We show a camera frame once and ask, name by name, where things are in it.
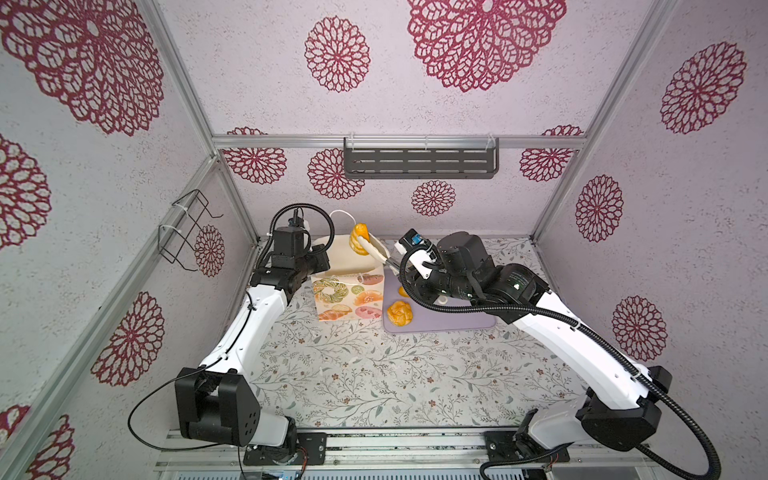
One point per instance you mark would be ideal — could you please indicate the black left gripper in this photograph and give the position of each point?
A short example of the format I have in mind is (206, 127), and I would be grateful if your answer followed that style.
(319, 252)

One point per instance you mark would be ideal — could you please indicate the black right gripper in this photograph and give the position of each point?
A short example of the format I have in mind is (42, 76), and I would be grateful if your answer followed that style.
(418, 283)

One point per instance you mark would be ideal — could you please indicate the printed white paper bag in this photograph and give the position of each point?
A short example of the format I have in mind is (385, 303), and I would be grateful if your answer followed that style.
(353, 287)

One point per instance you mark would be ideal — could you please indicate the knotted golden bun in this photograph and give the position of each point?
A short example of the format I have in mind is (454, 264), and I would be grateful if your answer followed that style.
(400, 313)

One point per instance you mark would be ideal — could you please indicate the cream bread tongs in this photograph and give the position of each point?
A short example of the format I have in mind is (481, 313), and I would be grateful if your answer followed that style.
(381, 254)

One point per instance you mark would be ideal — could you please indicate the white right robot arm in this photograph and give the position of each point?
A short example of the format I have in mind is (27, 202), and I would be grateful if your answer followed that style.
(620, 408)

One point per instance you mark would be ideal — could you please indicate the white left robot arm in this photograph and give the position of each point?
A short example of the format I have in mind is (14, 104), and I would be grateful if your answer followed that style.
(215, 401)

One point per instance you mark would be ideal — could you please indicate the lilac plastic tray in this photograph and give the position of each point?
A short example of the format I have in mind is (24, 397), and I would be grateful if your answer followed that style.
(425, 320)

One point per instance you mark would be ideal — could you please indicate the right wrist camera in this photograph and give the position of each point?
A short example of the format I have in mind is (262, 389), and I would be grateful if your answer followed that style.
(458, 255)

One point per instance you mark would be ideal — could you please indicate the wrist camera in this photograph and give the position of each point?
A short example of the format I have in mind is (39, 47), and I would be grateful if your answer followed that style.
(458, 255)
(290, 248)

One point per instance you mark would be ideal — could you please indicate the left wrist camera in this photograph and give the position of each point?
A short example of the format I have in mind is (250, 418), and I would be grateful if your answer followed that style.
(290, 248)

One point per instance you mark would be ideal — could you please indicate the black wire wall rack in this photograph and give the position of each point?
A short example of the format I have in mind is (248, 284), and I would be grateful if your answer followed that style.
(192, 241)

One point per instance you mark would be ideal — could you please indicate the grey wall shelf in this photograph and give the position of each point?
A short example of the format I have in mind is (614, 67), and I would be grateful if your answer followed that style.
(421, 163)

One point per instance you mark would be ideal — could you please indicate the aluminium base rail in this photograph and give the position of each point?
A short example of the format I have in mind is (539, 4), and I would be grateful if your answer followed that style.
(397, 453)

